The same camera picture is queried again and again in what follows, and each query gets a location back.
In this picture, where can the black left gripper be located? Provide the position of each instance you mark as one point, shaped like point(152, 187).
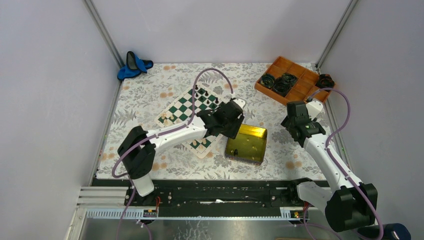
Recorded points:
point(231, 133)

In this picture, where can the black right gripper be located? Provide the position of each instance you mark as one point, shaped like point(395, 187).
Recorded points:
point(286, 123)

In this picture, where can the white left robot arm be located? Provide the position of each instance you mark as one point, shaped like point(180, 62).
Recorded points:
point(138, 150)

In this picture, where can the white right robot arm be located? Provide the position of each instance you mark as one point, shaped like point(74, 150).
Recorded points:
point(348, 203)

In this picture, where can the green white chess board mat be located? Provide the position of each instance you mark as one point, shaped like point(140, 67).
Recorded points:
point(180, 110)

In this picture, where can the yellow metal tray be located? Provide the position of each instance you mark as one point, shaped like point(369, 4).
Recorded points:
point(249, 145)

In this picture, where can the orange compartment organizer box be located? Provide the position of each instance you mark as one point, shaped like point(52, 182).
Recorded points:
point(303, 88)

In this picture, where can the black tape roll middle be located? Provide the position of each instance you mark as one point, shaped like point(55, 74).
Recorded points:
point(284, 83)

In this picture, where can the black tape roll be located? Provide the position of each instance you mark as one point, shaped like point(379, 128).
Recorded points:
point(267, 80)
point(325, 81)
point(284, 83)

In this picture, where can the black tape roll right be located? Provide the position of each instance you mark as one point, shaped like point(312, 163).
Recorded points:
point(325, 81)

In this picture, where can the black tape roll left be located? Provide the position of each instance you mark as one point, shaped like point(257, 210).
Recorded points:
point(267, 80)

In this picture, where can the blue black cloth glove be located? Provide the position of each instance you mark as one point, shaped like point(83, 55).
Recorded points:
point(134, 67)

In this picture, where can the dark cylinder bottom right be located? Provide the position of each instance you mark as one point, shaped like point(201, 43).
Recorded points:
point(391, 231)

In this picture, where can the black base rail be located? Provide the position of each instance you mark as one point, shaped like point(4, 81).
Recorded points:
point(208, 198)

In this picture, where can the aluminium frame post right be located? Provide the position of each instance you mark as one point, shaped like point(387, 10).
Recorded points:
point(352, 4)

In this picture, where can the aluminium frame post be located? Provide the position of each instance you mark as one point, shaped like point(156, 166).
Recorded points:
point(352, 4)
point(101, 27)

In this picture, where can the aluminium frame post left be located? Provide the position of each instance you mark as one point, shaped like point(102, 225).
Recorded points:
point(101, 27)

